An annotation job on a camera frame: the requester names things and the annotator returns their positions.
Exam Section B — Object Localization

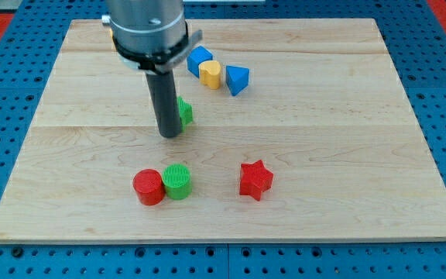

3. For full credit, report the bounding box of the blue triangle block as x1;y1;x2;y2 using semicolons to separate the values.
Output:
225;65;250;96

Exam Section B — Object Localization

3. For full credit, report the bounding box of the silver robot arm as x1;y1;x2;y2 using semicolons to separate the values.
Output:
105;0;203;75

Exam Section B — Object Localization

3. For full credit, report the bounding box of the yellow heart block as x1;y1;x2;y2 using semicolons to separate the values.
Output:
198;60;221;90

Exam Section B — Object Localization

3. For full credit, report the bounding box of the yellow block behind arm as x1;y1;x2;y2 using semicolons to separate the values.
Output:
109;28;116;51

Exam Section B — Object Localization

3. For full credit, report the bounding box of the red cylinder block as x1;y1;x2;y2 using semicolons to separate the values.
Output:
132;169;165;206

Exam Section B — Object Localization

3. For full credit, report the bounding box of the light wooden board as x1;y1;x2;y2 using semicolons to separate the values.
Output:
0;19;446;244

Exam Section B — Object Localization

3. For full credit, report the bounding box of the green star block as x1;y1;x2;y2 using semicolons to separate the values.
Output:
177;96;194;131

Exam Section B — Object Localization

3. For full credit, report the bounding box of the red star block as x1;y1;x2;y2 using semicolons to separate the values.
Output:
239;160;274;202

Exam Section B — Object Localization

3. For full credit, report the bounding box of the blue cube block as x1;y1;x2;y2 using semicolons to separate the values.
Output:
187;46;213;78

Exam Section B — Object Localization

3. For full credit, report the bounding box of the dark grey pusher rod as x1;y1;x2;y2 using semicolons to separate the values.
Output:
146;71;182;138

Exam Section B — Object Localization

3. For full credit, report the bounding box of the green cylinder block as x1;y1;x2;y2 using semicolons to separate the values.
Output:
162;164;192;200

